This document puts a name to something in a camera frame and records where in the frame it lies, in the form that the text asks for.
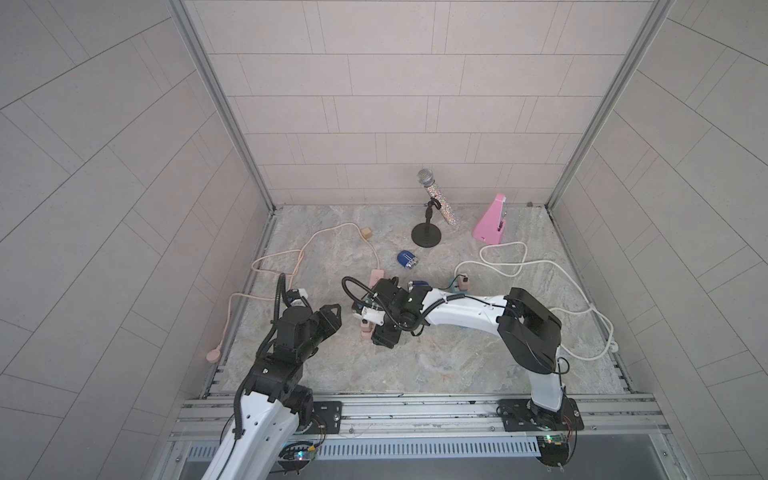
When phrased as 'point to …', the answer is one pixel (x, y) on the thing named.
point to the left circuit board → (296, 456)
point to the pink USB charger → (463, 283)
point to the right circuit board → (554, 450)
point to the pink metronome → (490, 225)
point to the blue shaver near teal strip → (421, 285)
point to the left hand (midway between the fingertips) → (342, 307)
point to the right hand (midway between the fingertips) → (378, 331)
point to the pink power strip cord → (214, 354)
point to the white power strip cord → (523, 260)
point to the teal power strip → (454, 287)
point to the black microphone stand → (427, 235)
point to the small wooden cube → (366, 232)
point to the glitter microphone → (425, 178)
